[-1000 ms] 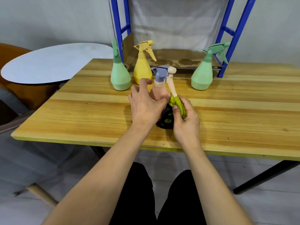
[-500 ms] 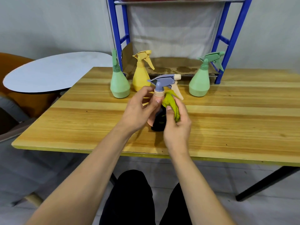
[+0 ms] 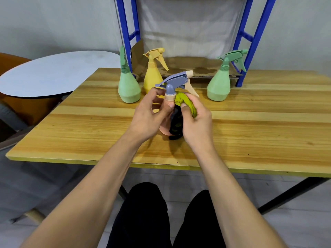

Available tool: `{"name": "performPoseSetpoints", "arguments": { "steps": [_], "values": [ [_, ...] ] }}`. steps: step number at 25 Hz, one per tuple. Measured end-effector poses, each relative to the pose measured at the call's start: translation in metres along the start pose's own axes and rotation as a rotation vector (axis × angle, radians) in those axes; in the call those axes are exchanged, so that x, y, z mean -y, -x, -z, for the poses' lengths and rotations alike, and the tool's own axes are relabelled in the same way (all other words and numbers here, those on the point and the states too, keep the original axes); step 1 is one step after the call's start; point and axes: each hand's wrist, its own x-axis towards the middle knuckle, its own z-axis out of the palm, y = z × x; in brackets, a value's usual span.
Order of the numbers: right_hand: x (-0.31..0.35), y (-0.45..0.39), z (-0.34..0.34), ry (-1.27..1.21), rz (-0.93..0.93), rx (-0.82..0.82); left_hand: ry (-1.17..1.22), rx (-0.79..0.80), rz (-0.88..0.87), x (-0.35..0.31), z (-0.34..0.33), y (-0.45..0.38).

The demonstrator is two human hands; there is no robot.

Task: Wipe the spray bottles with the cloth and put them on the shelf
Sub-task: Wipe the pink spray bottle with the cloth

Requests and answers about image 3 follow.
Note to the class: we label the person's right hand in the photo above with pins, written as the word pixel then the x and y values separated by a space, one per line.
pixel 199 131

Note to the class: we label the person's left hand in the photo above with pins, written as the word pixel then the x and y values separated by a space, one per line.
pixel 144 121

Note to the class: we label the green spray bottle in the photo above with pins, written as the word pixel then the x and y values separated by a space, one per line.
pixel 128 87
pixel 218 87

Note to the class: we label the green and black cloth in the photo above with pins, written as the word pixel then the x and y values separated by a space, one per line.
pixel 181 98

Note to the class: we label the yellow spray bottle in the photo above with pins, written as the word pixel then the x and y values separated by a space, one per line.
pixel 151 77

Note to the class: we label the pink spray bottle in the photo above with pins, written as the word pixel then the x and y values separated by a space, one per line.
pixel 175 81

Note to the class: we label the blue metal shelf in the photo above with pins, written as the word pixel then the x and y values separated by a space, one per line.
pixel 258 36

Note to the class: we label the person's left forearm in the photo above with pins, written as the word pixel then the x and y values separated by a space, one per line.
pixel 88 198

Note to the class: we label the person's right forearm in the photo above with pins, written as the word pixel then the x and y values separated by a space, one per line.
pixel 238 209

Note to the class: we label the person's right leg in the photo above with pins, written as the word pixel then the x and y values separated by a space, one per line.
pixel 199 222

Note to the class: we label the person's leg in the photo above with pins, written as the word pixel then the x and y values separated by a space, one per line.
pixel 141 219
pixel 199 222

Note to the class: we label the person's left leg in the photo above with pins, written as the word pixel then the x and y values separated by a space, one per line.
pixel 141 219

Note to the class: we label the stained brown cardboard sheet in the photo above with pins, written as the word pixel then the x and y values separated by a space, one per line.
pixel 201 65

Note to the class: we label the black metal table leg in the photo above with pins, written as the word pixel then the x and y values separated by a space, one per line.
pixel 292 196
pixel 123 192

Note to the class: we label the round white side table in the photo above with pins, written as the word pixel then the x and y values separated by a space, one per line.
pixel 51 72

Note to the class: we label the white cloth backdrop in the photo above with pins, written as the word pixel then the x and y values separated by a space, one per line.
pixel 188 25

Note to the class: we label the orange chair with grey shell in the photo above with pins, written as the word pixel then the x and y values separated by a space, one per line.
pixel 31 108

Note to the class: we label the brown chair with grey shell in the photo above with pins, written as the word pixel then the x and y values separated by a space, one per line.
pixel 5 131

